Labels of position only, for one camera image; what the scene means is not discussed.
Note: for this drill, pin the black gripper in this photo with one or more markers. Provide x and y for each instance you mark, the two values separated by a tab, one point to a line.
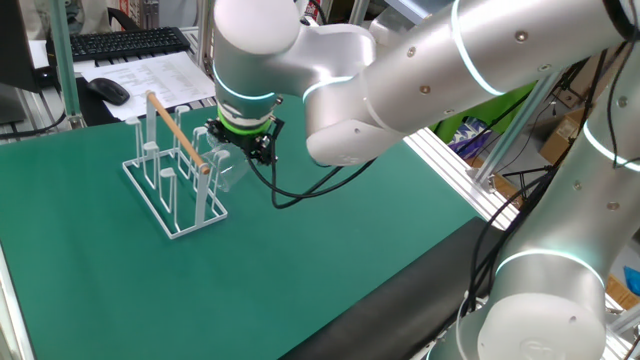
250	141

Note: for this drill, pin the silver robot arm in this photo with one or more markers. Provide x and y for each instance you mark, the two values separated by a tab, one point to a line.
425	75

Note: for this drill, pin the white printed paper sheet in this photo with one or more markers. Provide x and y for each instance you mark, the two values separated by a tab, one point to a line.
150	75

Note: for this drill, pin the green table mat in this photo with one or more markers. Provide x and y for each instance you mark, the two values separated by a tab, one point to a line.
300	250

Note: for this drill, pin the black computer mouse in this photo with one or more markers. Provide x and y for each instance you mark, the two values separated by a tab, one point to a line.
109	91

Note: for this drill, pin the black computer keyboard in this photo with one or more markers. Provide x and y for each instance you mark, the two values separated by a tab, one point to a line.
125	44

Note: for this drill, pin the black table mat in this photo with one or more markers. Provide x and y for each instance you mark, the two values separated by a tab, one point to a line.
400	300

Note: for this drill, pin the blue patterned bag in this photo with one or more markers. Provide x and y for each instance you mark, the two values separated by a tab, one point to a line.
467	137

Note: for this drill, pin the green cloth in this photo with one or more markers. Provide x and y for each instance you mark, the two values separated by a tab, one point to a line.
475	115

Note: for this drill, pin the black computer monitor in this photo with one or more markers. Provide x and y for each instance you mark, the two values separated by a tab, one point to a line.
15	50

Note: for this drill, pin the large cardboard box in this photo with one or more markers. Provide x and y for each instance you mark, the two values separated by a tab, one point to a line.
560	140

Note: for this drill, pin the blue cloth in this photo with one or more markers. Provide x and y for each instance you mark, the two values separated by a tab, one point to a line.
634	280

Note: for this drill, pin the aluminium frame post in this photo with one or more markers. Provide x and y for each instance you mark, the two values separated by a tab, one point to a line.
65	75
359	10
520	120
204	35

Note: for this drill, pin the black camera tripod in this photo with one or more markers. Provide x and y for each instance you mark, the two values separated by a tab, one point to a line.
525	173

